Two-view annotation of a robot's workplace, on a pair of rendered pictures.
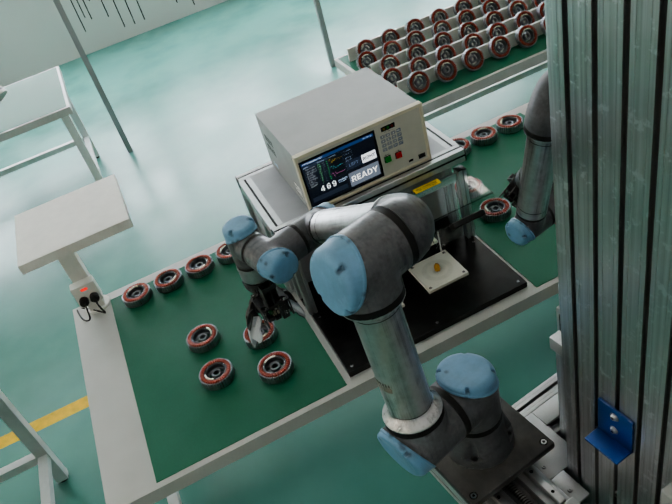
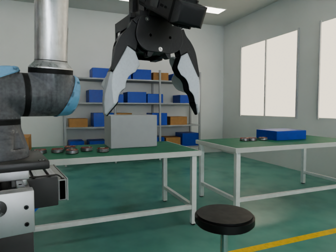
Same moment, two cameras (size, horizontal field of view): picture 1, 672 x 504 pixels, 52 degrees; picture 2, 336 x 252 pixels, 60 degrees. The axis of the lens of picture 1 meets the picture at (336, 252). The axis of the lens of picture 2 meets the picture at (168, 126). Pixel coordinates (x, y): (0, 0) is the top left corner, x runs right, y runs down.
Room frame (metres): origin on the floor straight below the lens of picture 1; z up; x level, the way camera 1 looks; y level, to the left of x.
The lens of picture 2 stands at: (1.67, 0.15, 1.16)
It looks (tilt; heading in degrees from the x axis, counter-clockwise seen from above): 4 degrees down; 171
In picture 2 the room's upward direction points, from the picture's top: straight up
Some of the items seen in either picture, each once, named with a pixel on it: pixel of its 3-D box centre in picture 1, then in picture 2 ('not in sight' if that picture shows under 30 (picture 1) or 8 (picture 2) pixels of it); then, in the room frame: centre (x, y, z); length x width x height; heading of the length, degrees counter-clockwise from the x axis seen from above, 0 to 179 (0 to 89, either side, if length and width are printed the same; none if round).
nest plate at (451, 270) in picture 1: (437, 271); not in sight; (1.73, -0.31, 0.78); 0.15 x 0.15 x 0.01; 13
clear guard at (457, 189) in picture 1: (442, 200); not in sight; (1.75, -0.37, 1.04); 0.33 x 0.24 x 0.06; 13
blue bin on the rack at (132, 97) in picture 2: not in sight; (134, 97); (-4.87, 0.40, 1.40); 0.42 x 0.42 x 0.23; 13
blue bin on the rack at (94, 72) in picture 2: not in sight; (99, 74); (-4.69, -0.33, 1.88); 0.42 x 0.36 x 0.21; 14
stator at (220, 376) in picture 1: (216, 374); not in sight; (1.58, 0.48, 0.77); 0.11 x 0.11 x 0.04
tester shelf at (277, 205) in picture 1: (346, 168); not in sight; (2.01, -0.12, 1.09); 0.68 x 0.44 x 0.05; 103
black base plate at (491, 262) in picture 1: (405, 287); not in sight; (1.72, -0.19, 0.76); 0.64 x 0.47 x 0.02; 103
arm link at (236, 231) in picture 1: (245, 242); not in sight; (1.25, 0.18, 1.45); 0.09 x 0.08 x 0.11; 29
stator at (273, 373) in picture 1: (275, 367); not in sight; (1.53, 0.29, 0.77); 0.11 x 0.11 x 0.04
